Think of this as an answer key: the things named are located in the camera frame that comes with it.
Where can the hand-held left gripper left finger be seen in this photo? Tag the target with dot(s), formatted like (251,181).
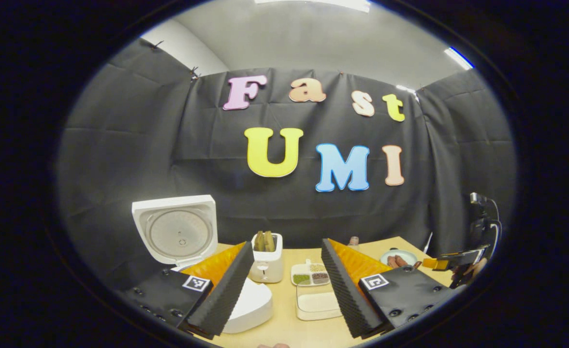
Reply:
(224,295)

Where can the black backdrop cloth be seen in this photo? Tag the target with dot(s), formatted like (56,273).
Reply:
(120,159)

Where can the clear plastic rice container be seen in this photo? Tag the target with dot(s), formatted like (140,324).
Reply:
(315,314)

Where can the ceiling light panel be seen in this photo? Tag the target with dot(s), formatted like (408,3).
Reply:
(458,58)

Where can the glass bottle with red label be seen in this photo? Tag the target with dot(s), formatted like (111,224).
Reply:
(353,241)

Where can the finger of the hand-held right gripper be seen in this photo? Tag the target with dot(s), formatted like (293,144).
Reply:
(458,258)

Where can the brown sausage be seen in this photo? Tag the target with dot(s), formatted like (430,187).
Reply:
(401,260)
(391,261)

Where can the white rice cooker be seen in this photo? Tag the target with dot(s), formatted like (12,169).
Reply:
(178,232)

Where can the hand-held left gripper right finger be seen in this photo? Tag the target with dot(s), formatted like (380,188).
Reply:
(349,299)

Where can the round plate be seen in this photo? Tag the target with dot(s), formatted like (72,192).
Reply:
(407,254)

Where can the white toaster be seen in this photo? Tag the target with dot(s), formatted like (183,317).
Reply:
(266,266)

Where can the white divided grain dish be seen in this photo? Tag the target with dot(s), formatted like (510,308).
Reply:
(310,274)

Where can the toasted bread slice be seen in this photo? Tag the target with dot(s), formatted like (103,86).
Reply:
(259,241)
(269,240)

